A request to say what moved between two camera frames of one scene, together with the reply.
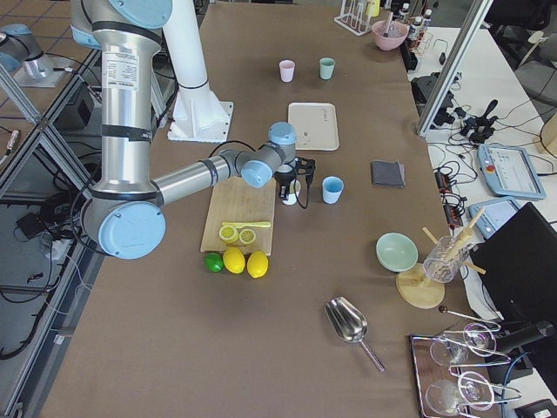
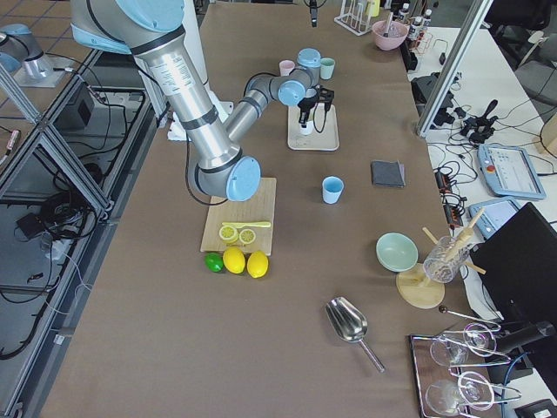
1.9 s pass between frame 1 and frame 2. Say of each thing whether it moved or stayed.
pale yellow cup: moved
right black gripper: moved
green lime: stayed
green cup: stayed
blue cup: stayed
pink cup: stayed
